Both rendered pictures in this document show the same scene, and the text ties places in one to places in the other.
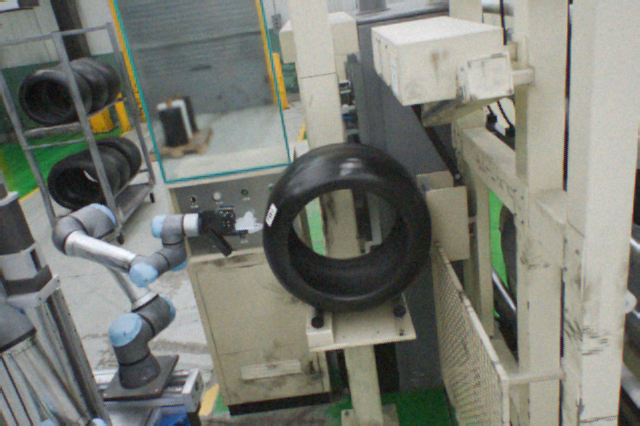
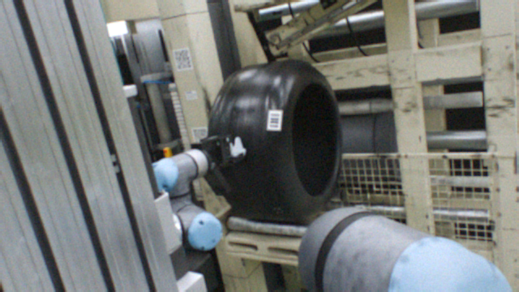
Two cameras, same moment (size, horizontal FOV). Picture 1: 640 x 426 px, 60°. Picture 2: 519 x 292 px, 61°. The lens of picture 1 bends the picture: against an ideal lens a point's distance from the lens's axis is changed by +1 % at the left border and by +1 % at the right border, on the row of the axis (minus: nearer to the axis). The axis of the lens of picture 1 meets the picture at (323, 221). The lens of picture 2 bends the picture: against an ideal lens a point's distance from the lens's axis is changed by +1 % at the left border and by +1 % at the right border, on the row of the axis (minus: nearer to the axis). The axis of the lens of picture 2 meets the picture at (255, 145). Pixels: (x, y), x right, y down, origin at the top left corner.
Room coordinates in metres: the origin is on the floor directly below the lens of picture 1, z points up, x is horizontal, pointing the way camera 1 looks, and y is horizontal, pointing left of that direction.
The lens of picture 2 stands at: (1.02, 1.25, 1.57)
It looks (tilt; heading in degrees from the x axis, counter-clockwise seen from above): 15 degrees down; 301
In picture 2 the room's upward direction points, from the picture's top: 11 degrees counter-clockwise
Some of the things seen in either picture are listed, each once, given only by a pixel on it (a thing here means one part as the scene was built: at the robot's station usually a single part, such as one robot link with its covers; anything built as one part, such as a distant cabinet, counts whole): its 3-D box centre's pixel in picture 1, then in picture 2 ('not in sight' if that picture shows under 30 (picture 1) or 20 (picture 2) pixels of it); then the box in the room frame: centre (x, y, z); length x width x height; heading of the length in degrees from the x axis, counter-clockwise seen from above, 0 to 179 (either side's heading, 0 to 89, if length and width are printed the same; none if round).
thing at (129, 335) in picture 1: (129, 336); not in sight; (1.71, 0.75, 0.88); 0.13 x 0.12 x 0.14; 150
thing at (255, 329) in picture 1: (259, 284); not in sight; (2.41, 0.36, 0.63); 0.56 x 0.41 x 1.27; 87
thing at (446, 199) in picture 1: (442, 216); not in sight; (1.95, -0.46, 1.05); 0.20 x 0.15 x 0.30; 177
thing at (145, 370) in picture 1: (137, 364); not in sight; (1.71, 0.76, 0.77); 0.15 x 0.15 x 0.10
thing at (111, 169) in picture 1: (87, 134); not in sight; (5.43, 2.14, 0.96); 1.36 x 0.71 x 1.92; 174
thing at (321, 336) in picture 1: (319, 311); (271, 242); (1.76, 0.07, 0.84); 0.36 x 0.09 x 0.06; 177
